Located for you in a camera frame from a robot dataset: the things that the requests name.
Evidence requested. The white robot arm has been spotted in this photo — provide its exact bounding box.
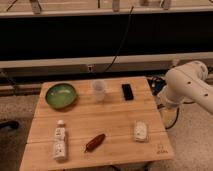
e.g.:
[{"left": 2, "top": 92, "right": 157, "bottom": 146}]
[{"left": 158, "top": 61, "right": 213, "bottom": 115}]

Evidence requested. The green ceramic bowl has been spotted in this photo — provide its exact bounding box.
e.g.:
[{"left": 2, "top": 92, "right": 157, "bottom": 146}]
[{"left": 45, "top": 83, "right": 77, "bottom": 110}]

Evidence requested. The black rectangular block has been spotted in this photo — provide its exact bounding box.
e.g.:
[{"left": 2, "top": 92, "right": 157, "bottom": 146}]
[{"left": 122, "top": 84, "right": 134, "bottom": 101}]

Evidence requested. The wooden table board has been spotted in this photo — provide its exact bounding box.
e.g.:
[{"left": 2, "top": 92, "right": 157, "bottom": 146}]
[{"left": 20, "top": 76, "right": 174, "bottom": 171}]

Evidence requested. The red chili pepper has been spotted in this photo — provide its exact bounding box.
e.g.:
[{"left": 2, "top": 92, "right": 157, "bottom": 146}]
[{"left": 85, "top": 134, "right": 106, "bottom": 152}]

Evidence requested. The white plastic bottle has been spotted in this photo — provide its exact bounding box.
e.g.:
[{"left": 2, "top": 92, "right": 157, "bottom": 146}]
[{"left": 53, "top": 120, "right": 67, "bottom": 161}]

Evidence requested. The black hanging cable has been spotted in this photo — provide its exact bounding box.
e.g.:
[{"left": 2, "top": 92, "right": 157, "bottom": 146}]
[{"left": 103, "top": 4, "right": 135, "bottom": 74}]

